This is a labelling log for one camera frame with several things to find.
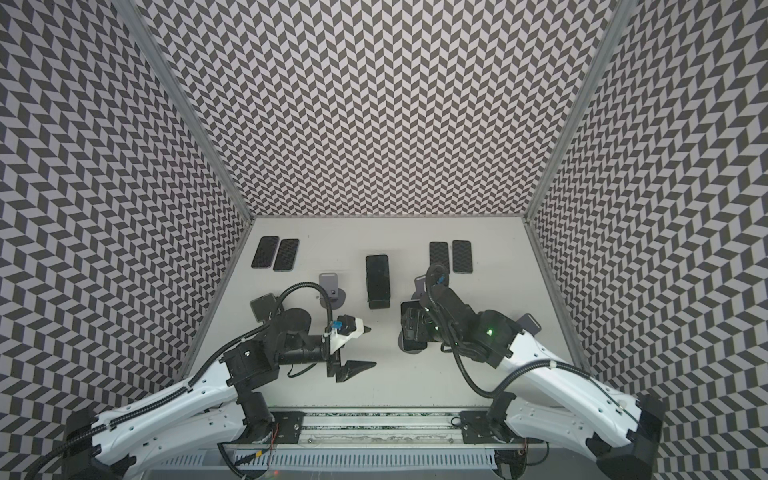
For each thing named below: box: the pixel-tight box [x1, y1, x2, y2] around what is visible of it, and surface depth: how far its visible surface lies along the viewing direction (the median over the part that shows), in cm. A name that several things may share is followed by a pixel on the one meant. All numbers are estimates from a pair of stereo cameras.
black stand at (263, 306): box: [249, 292, 279, 324], surface depth 86 cm
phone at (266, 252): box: [251, 236, 280, 269], surface depth 107 cm
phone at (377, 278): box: [365, 254, 391, 301], surface depth 91 cm
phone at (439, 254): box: [429, 242, 450, 273], surface depth 107 cm
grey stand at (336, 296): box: [319, 272, 346, 310], surface depth 93 cm
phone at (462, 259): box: [452, 240, 473, 274], surface depth 107 cm
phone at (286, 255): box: [273, 238, 299, 272], surface depth 107 cm
